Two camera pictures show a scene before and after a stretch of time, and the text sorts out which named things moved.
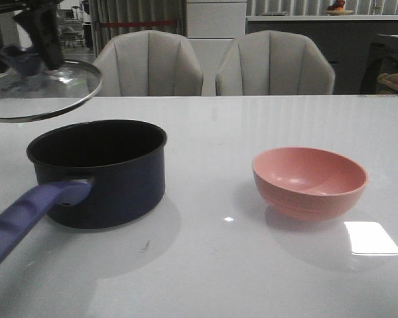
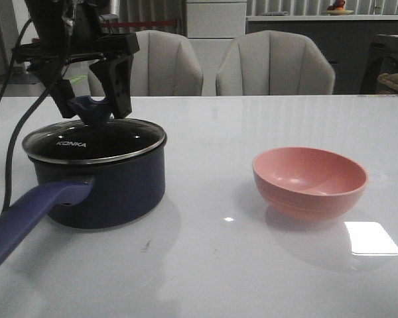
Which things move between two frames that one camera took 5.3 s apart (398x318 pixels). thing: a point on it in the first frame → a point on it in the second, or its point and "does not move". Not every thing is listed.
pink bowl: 308,184 does not move
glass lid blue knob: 22,89 → 96,138
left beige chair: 149,63 does not move
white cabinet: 211,25 does not move
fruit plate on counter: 337,8 does not move
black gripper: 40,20 → 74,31
